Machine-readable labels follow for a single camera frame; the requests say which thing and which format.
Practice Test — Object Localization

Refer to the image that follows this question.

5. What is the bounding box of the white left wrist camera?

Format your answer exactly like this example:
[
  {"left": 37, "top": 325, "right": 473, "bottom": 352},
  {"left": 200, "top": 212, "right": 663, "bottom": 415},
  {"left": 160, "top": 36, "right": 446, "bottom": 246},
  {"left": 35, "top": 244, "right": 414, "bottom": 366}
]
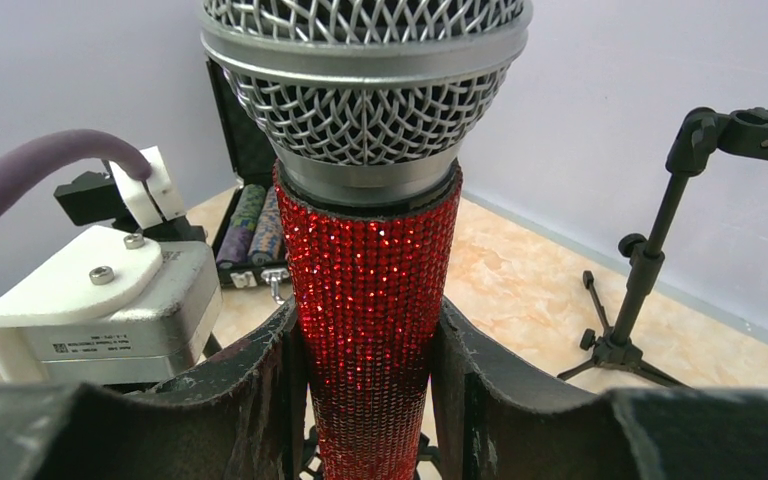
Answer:
[{"left": 0, "top": 145, "right": 224, "bottom": 387}]

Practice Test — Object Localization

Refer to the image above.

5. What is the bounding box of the black shock-mount tripod stand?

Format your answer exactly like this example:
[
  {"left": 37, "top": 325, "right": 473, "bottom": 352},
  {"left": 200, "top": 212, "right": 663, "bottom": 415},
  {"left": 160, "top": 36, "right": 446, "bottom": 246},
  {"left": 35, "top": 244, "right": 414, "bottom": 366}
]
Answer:
[{"left": 298, "top": 425, "right": 443, "bottom": 479}]

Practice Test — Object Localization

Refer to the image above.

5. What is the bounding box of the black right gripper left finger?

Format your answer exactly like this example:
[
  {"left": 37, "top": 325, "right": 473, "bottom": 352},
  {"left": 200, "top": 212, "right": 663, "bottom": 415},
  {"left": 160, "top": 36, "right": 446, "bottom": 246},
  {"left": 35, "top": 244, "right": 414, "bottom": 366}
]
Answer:
[{"left": 0, "top": 302, "right": 306, "bottom": 479}]

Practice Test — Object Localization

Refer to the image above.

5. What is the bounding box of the black poker chip case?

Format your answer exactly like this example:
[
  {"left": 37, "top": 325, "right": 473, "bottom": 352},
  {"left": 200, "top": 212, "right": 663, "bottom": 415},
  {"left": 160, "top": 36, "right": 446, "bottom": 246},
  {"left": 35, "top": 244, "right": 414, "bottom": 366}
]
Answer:
[{"left": 206, "top": 59, "right": 290, "bottom": 305}]

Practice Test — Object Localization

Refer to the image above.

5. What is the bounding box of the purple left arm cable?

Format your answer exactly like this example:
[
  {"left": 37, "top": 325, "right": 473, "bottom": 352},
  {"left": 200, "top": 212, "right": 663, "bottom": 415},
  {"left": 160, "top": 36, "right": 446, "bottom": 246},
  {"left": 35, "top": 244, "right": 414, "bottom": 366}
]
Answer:
[{"left": 0, "top": 129, "right": 153, "bottom": 260}]

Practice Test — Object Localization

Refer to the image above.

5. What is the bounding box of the red glitter microphone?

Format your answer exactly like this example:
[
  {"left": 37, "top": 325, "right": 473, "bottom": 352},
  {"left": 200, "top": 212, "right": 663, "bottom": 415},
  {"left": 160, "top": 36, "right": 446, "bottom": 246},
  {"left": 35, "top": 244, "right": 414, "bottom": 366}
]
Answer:
[{"left": 198, "top": 0, "right": 534, "bottom": 480}]

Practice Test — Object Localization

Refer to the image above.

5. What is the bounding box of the black tall tripod mic stand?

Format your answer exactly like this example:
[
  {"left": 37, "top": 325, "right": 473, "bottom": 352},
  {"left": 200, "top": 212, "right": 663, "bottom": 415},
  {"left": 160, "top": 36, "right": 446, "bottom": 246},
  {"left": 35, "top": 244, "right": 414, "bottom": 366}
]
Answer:
[{"left": 556, "top": 105, "right": 768, "bottom": 391}]

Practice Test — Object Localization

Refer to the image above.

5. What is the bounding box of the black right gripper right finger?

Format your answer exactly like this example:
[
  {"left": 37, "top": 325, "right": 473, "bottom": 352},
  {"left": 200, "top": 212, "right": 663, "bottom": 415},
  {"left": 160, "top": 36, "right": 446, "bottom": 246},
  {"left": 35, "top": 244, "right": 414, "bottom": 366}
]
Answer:
[{"left": 431, "top": 301, "right": 768, "bottom": 479}]

